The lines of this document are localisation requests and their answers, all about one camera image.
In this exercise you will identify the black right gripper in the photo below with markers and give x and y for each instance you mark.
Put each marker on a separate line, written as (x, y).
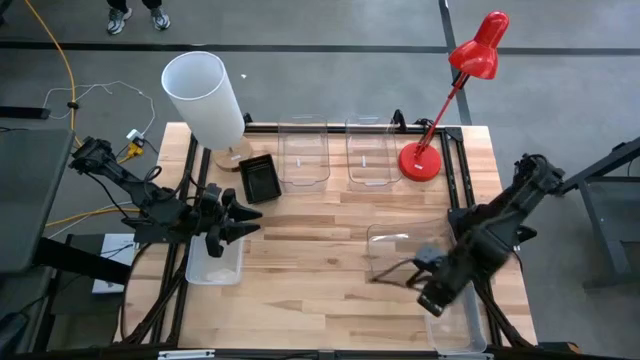
(445, 282)

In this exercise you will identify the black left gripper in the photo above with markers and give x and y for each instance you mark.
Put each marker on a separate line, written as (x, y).
(212, 220)

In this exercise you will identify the clear plastic basket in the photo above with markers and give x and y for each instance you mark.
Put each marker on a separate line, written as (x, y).
(395, 237)
(372, 150)
(303, 150)

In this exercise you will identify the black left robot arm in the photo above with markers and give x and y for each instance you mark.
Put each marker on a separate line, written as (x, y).
(125, 182)

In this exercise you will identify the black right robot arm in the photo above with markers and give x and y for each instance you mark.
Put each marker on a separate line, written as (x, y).
(505, 220)

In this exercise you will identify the white cylinder table lamp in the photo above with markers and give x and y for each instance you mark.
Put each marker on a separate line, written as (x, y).
(205, 100)

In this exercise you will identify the yellow plug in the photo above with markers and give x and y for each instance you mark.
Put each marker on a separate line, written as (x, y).
(134, 150)

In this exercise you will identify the white power adapter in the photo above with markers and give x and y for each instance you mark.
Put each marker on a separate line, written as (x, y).
(135, 135)

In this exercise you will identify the black support beam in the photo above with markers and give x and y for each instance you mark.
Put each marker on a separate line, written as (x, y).
(80, 260)

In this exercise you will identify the orange and black object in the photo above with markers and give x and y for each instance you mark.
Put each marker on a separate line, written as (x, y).
(562, 347)

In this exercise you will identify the grey metal side table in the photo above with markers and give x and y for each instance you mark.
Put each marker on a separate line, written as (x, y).
(600, 200)

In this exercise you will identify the grey desk panel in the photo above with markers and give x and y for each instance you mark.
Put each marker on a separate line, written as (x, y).
(30, 195)

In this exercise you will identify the person's grey shoe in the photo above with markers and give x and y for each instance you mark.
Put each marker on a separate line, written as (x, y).
(118, 21)
(160, 18)

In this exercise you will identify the red desk lamp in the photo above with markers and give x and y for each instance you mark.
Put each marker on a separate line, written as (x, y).
(477, 50)

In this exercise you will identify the person's leg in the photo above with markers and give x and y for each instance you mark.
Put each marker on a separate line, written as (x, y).
(118, 4)
(151, 3)

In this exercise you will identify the flat black floor bar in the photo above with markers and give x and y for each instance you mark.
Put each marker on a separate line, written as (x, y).
(25, 112)

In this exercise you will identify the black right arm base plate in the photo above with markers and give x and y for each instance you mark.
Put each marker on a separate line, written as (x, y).
(457, 216)

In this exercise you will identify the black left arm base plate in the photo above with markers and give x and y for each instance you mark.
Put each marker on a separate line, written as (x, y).
(150, 235)

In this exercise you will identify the black aluminium table frame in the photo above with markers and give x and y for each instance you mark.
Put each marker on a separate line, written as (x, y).
(265, 128)

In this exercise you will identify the silver metal bracket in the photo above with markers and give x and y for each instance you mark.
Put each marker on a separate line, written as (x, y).
(186, 354)
(465, 356)

